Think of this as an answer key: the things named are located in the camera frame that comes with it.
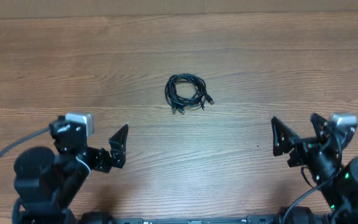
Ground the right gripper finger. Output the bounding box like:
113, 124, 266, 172
271, 116, 300, 156
310, 113, 328, 140

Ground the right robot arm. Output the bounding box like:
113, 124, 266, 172
271, 113, 358, 223

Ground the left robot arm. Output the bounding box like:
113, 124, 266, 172
12, 114, 129, 223

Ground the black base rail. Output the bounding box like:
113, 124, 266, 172
110, 214, 280, 224

